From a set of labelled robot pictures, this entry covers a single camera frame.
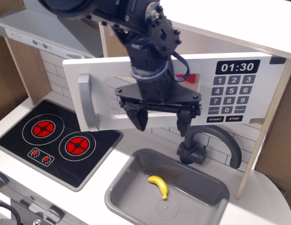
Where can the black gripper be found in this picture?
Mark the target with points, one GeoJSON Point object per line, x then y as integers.
{"type": "Point", "coordinates": [160, 92]}

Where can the white toy microwave door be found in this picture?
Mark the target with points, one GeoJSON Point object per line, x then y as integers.
{"type": "Point", "coordinates": [234, 88]}

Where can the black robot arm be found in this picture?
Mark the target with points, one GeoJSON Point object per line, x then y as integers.
{"type": "Point", "coordinates": [151, 42]}

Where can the red toy food in microwave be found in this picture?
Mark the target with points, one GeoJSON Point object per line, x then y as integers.
{"type": "Point", "coordinates": [190, 79]}

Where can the dark grey toy faucet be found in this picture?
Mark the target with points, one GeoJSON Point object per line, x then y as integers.
{"type": "Point", "coordinates": [189, 151]}

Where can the yellow toy banana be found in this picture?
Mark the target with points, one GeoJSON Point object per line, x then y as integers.
{"type": "Point", "coordinates": [157, 180]}

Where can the grey toy sink basin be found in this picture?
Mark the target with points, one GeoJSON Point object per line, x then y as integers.
{"type": "Point", "coordinates": [153, 189]}

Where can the black toy stovetop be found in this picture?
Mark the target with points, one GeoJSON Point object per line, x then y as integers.
{"type": "Point", "coordinates": [49, 140]}

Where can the grey range hood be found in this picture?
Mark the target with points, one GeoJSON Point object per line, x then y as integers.
{"type": "Point", "coordinates": [36, 26]}

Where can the wooden microwave cabinet frame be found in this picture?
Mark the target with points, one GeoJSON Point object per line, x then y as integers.
{"type": "Point", "coordinates": [254, 43]}

